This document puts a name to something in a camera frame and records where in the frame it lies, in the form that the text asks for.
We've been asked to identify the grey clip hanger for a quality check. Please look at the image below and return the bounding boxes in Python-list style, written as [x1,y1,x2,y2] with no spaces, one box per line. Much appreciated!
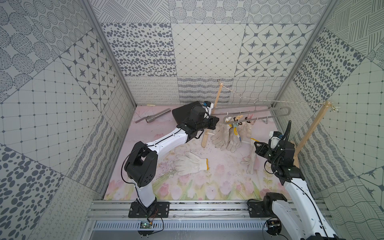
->
[211,104,292,125]

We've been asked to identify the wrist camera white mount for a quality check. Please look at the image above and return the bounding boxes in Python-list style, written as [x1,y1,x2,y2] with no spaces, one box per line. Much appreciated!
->
[269,131,283,149]
[203,101,214,113]

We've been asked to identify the wooden drying rack frame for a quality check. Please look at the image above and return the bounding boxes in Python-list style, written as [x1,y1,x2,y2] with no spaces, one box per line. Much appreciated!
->
[201,84,330,167]

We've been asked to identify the orange clothes peg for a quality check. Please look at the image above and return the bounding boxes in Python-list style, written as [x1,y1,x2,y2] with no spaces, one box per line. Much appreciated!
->
[234,115,243,122]

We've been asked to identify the black flat pad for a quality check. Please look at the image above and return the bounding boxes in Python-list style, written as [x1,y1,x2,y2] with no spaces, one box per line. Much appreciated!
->
[172,101,206,125]

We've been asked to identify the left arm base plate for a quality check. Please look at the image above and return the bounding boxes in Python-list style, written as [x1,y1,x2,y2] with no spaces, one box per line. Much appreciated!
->
[129,200,170,219]

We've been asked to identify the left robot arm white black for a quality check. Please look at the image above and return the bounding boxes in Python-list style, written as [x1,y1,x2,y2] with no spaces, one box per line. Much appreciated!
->
[121,101,219,217]

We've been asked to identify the small circuit board left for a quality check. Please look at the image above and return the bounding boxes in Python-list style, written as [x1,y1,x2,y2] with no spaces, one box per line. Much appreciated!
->
[138,222,154,237]

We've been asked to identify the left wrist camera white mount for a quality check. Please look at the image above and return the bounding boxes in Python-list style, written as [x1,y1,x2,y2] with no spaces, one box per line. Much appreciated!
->
[203,101,214,113]

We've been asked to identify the blue dotted glove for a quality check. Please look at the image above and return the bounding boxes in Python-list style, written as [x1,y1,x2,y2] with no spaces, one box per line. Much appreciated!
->
[174,152,210,176]
[241,138,260,175]

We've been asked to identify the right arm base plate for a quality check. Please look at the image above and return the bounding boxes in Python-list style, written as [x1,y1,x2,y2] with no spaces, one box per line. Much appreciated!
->
[247,199,276,218]

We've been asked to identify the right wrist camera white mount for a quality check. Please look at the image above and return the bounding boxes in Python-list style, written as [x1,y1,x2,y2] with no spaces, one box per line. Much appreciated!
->
[269,131,283,149]

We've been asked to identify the grey metal cylinder tool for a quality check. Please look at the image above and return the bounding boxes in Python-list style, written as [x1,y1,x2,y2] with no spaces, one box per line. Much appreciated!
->
[135,109,171,124]

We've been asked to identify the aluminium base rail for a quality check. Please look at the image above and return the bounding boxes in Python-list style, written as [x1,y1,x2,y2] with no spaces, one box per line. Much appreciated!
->
[85,200,331,221]

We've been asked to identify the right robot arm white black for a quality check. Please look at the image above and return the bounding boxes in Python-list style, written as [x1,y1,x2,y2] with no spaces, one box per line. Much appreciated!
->
[254,122,339,240]

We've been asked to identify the beige knit gloves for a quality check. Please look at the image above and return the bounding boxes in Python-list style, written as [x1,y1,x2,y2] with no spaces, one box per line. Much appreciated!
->
[238,122,252,141]

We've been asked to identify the small black module right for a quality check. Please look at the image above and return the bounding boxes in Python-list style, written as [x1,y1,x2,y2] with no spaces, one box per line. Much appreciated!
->
[266,220,282,236]

